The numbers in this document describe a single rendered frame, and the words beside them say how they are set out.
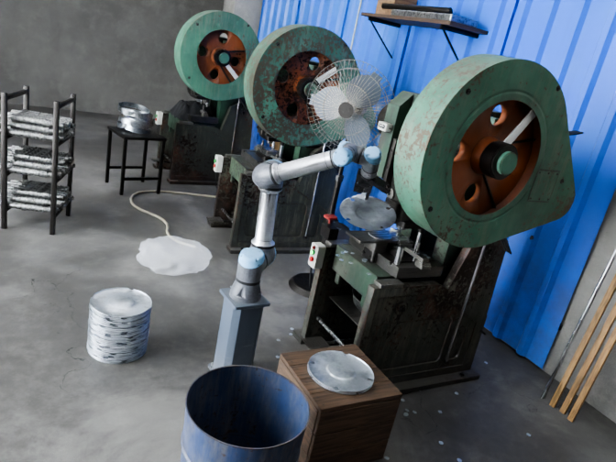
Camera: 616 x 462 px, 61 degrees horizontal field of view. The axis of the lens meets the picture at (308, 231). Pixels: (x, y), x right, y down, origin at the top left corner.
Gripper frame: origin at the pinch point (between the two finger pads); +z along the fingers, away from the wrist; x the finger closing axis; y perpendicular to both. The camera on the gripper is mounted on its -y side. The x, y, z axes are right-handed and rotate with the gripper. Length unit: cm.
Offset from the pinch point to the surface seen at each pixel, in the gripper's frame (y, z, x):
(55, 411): 105, 21, 128
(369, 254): -8.1, 27.3, 14.2
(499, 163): -49, -42, -3
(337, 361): -5, 17, 76
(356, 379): -14, 11, 84
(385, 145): -2.3, -3.9, -32.5
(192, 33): 192, 116, -215
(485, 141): -43, -42, -14
